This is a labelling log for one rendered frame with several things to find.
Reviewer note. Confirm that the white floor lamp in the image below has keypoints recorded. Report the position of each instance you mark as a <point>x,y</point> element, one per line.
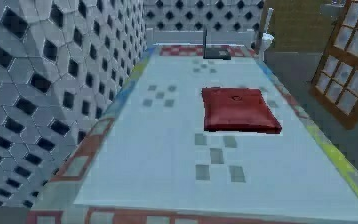
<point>266,38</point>

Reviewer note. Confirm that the white patchwork bed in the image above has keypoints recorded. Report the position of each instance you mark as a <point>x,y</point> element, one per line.
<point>153,160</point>

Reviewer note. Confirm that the red pillow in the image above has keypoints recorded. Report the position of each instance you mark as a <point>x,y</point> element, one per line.
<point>237,111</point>

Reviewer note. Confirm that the brown framed glass door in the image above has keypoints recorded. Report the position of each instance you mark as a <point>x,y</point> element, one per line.
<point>347,63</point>

